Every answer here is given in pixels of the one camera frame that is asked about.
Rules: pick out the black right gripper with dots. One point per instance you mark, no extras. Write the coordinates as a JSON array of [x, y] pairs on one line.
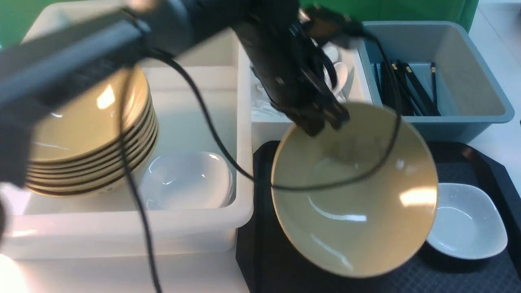
[[290, 67]]

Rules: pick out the yellow noodle bowl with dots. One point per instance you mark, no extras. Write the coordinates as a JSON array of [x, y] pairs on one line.
[[367, 228]]

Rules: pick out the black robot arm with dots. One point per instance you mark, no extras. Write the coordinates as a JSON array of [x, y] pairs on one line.
[[42, 75]]

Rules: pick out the white soup spoon right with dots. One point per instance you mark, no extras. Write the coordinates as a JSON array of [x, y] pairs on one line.
[[341, 70]]

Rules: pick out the small white plastic bin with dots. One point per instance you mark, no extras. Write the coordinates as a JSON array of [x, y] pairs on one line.
[[267, 125]]

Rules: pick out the black chopsticks bundle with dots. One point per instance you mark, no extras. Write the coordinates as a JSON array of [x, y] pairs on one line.
[[391, 92]]

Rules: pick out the grey-blue plastic bin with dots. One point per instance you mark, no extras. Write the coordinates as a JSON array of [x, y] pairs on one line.
[[469, 97]]

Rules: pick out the black chopstick diagonal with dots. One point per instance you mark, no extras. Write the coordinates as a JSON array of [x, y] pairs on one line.
[[422, 100]]

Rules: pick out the black chopstick far right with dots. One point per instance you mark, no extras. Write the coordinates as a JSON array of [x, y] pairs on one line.
[[434, 85]]

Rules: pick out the white square dishes stack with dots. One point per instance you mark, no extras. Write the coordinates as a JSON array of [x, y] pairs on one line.
[[187, 180]]

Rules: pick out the black serving tray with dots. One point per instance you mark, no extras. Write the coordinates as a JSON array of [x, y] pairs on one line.
[[270, 264]]

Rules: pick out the stack of yellow bowls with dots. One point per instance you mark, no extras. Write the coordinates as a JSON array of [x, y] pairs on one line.
[[104, 173]]

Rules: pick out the white square saucer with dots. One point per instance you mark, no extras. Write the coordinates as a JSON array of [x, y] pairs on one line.
[[468, 225]]

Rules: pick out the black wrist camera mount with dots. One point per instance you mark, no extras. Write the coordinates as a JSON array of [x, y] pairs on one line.
[[327, 26]]

